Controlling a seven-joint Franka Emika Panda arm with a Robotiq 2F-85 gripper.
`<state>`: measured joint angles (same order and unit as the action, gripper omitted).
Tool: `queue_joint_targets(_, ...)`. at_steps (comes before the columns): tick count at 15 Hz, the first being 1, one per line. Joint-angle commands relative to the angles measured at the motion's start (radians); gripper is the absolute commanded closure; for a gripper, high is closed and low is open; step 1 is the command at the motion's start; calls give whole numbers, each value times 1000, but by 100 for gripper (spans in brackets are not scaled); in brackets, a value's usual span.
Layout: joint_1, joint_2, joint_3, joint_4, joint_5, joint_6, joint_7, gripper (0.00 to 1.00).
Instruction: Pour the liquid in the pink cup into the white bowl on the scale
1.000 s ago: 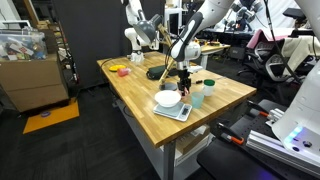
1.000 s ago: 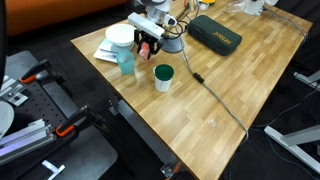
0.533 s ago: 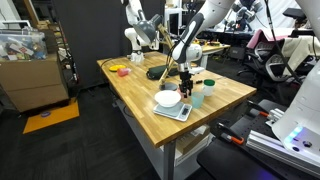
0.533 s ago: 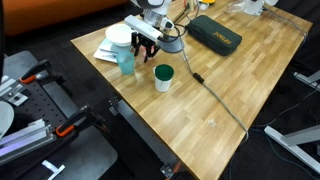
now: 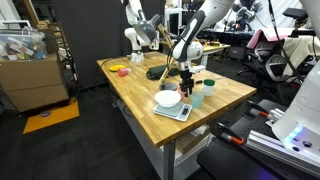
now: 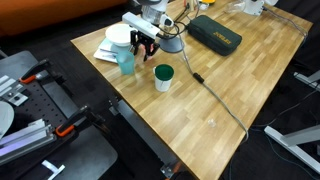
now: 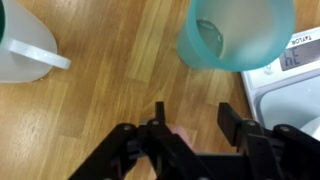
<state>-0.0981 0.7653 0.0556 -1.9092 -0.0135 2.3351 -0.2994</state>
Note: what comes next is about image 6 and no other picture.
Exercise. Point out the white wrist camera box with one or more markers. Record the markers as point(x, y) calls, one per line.
point(140, 24)

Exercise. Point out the black perforated breadboard plate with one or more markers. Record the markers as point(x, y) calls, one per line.
point(40, 106)

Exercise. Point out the small clear plastic cap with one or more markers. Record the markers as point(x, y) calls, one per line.
point(212, 123)

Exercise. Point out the white bowl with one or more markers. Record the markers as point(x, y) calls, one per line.
point(118, 35)

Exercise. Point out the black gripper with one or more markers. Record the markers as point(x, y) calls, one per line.
point(145, 39)

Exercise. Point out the black orange bar clamp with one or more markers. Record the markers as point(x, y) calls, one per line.
point(33, 70)
point(75, 120)

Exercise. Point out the white cup with green lid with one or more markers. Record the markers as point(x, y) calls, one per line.
point(163, 83)

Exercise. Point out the orange panel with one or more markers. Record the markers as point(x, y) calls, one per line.
point(50, 13)

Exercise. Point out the aluminium extrusion rail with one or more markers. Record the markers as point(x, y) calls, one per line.
point(30, 138)

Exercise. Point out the dark green zip case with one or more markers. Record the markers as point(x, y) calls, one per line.
point(213, 36)

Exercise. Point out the grey metal table frame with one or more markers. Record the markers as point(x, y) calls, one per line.
point(143, 133)

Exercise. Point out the yellow plate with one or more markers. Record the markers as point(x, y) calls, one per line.
point(208, 1)

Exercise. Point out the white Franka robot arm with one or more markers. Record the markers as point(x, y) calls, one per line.
point(153, 11)

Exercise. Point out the white curved machine housing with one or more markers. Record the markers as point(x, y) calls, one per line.
point(5, 116)

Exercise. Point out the teal translucent plastic cup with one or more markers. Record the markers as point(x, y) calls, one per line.
point(126, 65)

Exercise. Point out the white table leg frame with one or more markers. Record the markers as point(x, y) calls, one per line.
point(308, 80)
point(293, 136)

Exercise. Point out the silver metal bracket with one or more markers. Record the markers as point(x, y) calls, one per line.
point(16, 99)

